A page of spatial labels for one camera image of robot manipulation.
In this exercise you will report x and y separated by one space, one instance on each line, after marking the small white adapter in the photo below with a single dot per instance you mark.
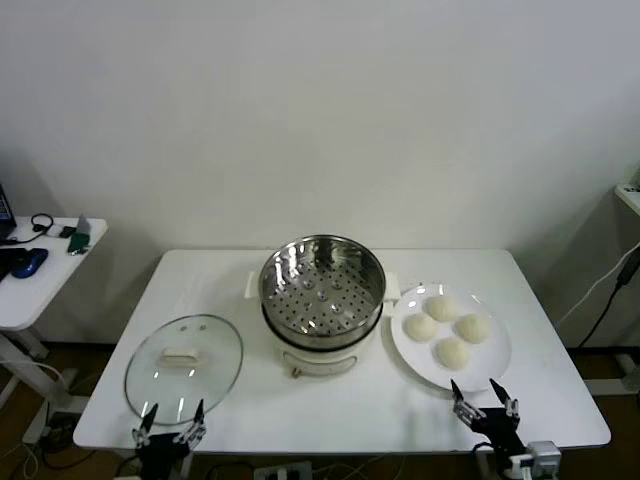
59 231

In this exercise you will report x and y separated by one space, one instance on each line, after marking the dark laptop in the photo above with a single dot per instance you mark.
4 212

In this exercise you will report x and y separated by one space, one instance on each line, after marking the white electric cooker base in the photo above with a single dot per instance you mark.
320 362

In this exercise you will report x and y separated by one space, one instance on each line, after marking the round white plate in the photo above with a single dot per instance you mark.
415 360

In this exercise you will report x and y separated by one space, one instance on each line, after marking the black floor power strip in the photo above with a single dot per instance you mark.
62 425

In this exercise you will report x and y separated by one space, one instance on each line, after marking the white steamed baozi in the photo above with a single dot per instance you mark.
441 307
451 353
421 327
472 329

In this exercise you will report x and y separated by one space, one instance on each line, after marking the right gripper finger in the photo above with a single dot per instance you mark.
467 407
511 406

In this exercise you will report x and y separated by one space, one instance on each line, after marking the blue computer mouse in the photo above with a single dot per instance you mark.
30 262

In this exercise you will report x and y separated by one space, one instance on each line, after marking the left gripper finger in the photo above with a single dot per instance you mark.
142 432
195 427

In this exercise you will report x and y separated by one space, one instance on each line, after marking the white shelf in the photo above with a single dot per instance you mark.
631 197

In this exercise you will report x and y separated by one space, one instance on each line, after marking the white side table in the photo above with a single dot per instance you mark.
45 285

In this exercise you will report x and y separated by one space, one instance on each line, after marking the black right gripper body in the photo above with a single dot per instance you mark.
497 430

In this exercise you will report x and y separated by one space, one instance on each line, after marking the white desk foot bar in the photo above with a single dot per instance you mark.
615 372

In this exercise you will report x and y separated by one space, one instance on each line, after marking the perforated steel steamer basket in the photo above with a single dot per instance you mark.
325 300

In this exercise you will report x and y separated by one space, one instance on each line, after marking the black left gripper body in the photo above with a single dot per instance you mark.
160 447

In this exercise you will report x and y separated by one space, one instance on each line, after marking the green and grey gadget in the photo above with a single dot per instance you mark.
78 244

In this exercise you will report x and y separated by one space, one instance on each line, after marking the white floor power strip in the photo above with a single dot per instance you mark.
282 471

